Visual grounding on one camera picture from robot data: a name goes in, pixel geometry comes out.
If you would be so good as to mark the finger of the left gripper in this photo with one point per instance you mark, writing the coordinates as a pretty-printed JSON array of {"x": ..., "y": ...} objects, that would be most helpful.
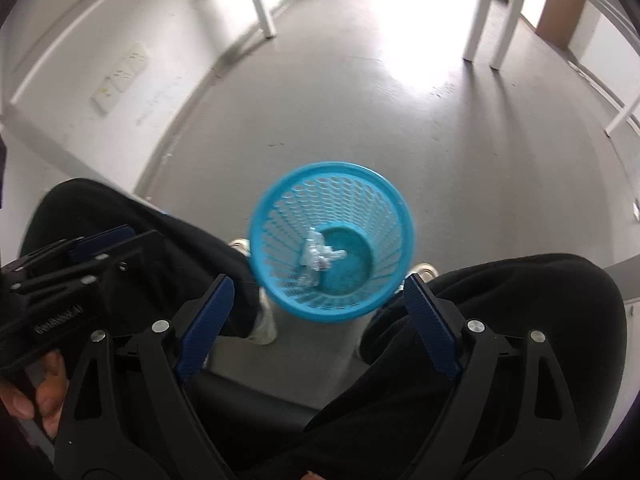
[
  {"x": 78, "y": 249},
  {"x": 28, "y": 277}
]

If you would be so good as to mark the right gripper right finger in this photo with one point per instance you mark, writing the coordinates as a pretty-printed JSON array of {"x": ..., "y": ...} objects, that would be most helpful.
[{"x": 545, "y": 443}]

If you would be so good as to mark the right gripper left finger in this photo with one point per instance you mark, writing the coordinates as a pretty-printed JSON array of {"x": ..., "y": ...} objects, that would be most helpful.
[{"x": 170, "y": 352}]

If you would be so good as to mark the white shoe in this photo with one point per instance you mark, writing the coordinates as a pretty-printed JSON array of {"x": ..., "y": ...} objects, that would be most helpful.
[
  {"x": 425, "y": 271},
  {"x": 265, "y": 328}
]

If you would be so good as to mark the white wall socket panel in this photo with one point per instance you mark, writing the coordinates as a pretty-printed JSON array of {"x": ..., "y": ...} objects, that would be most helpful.
[{"x": 120, "y": 78}]

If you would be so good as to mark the left white shoe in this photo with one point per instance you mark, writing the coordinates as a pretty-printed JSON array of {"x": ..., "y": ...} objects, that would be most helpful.
[{"x": 265, "y": 328}]

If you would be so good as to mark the person's left hand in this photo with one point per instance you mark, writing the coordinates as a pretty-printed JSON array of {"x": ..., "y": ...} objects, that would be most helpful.
[{"x": 49, "y": 397}]

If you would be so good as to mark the right white shoe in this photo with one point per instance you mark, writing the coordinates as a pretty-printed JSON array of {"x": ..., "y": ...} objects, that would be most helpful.
[{"x": 425, "y": 271}]

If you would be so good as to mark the crushed clear plastic bottle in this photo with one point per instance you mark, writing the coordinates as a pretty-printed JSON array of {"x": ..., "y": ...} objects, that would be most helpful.
[{"x": 316, "y": 257}]

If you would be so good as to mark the blue plastic waste basket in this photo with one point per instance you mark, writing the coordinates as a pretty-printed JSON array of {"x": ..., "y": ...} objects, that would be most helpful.
[{"x": 356, "y": 209}]

